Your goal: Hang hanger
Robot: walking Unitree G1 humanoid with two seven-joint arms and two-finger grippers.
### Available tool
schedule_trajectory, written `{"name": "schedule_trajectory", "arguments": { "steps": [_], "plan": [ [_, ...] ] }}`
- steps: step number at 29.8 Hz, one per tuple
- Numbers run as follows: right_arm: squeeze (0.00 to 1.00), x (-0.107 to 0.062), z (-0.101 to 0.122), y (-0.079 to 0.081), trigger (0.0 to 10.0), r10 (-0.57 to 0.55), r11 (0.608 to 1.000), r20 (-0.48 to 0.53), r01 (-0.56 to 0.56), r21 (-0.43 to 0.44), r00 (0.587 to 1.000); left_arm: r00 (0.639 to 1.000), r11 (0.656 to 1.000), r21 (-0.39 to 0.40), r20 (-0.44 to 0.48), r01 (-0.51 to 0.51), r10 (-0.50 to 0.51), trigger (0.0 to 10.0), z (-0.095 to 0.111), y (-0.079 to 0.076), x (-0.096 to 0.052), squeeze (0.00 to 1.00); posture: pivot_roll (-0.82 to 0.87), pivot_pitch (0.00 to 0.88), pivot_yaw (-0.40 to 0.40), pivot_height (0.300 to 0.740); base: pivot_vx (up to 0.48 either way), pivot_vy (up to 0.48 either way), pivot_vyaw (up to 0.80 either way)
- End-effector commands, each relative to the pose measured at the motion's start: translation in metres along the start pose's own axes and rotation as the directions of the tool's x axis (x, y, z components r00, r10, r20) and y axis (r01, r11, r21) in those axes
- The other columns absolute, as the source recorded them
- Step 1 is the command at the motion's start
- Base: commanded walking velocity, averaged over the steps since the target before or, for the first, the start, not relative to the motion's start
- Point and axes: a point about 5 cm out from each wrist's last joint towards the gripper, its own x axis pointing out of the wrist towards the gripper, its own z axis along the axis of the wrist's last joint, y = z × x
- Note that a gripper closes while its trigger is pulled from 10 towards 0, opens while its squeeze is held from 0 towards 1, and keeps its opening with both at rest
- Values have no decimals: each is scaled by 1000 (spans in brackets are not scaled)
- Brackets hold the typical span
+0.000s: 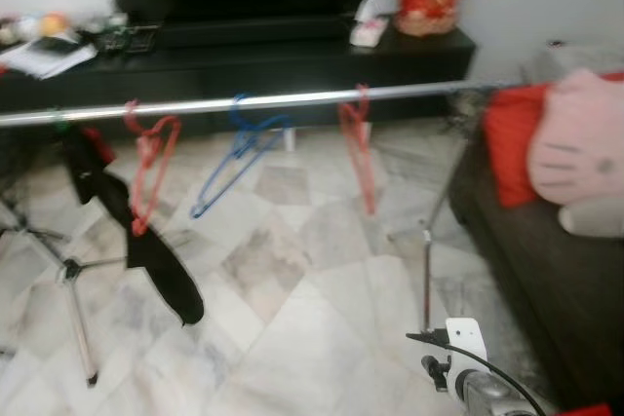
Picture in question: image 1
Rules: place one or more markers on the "black shirt with small print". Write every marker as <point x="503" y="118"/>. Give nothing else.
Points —
<point x="161" y="275"/>

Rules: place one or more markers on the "white paper stack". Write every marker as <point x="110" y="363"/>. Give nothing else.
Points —
<point x="44" y="60"/>

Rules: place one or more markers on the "small black box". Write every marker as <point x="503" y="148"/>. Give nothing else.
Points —
<point x="136" y="39"/>

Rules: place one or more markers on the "pink cat plush pillow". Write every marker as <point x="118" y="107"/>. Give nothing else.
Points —
<point x="585" y="143"/>

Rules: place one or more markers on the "white round plush toy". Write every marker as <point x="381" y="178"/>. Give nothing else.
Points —
<point x="27" y="26"/>

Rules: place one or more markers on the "red plastic stool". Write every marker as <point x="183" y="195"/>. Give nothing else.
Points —
<point x="585" y="410"/>

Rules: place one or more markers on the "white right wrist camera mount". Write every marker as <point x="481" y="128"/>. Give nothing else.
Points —
<point x="466" y="343"/>

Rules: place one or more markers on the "white pink tissue box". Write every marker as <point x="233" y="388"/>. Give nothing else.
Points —
<point x="369" y="31"/>

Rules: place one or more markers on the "green hanger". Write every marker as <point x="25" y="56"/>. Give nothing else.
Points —
<point x="58" y="119"/>

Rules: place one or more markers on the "black television console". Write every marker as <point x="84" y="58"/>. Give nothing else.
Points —
<point x="244" y="70"/>

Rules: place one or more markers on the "dark brown sofa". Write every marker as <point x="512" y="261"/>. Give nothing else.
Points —
<point x="546" y="289"/>

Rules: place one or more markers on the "red cushion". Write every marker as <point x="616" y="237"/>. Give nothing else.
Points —
<point x="512" y="143"/>

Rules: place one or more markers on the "black pouch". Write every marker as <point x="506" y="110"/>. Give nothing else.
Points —
<point x="57" y="44"/>

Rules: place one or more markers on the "silver metal clothes rack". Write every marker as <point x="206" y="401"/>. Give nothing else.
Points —
<point x="292" y="99"/>

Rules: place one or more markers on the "red plastic hanger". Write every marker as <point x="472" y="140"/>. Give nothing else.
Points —
<point x="151" y="138"/>
<point x="356" y="143"/>

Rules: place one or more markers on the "blue plastic hanger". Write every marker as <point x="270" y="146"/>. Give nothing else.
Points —
<point x="249" y="133"/>

